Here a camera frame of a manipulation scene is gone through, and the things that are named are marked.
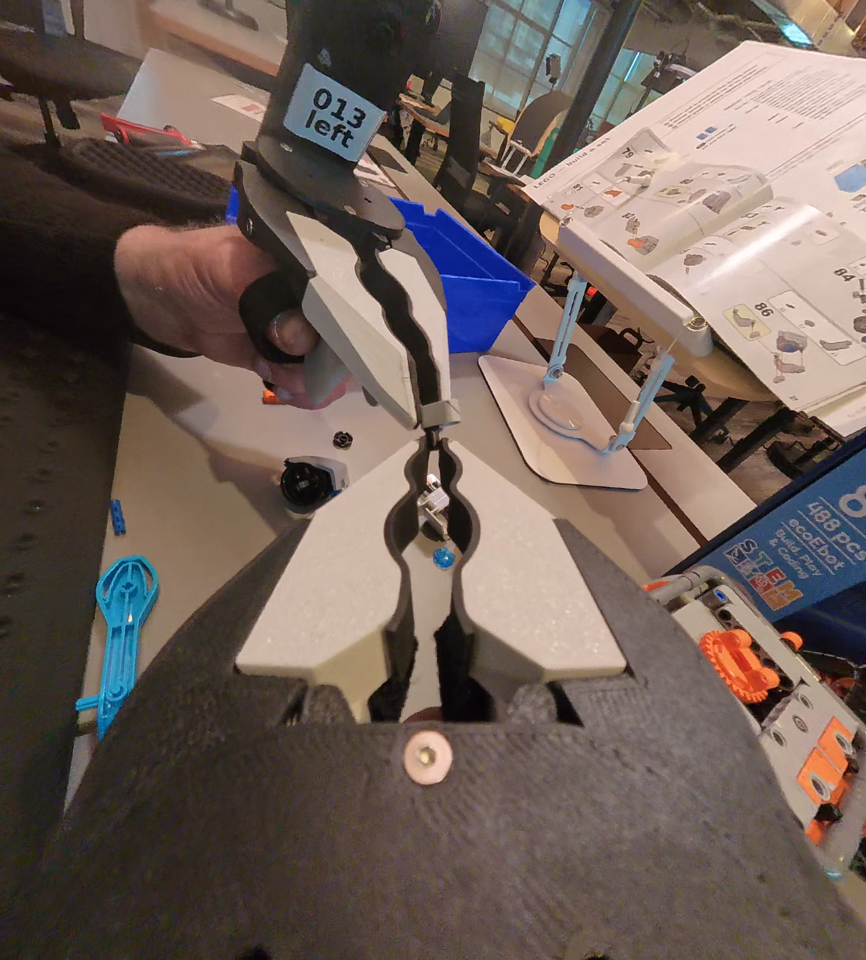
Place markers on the blue cardboard box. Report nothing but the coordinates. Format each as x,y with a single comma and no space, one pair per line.
838,525

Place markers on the person's left forearm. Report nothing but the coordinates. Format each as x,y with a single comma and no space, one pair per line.
28,225

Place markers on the black office chair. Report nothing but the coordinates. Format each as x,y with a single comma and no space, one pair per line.
43,53

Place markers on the white stand platform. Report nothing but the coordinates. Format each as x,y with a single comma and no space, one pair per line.
628,270

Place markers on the blue connector pin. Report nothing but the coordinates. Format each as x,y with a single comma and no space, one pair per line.
118,518

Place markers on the light blue paddle piece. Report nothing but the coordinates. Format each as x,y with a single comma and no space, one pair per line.
121,615

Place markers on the instruction booklet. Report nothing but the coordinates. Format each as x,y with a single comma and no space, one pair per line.
763,195

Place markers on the grey axle connector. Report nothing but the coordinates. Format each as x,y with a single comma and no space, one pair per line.
436,413

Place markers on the large grey tracked brick vehicle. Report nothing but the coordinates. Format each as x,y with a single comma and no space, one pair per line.
793,705

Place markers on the small black bushing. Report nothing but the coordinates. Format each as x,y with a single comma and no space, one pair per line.
346,438

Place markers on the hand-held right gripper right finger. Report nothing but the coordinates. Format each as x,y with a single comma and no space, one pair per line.
531,585

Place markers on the small grey orange brick assembly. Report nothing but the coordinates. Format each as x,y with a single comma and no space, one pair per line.
433,503

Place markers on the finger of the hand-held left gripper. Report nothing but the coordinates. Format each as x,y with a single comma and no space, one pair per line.
421,300
343,300

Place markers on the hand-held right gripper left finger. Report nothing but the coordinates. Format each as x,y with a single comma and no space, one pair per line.
328,585

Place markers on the blue transparent round stud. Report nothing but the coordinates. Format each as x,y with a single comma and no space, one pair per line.
444,558

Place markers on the person's left hand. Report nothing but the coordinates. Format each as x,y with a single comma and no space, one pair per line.
193,285

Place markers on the black dimpled foam mat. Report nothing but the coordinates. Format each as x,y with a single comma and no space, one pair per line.
28,600

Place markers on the blue storage bin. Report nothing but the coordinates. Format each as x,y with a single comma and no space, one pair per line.
471,270

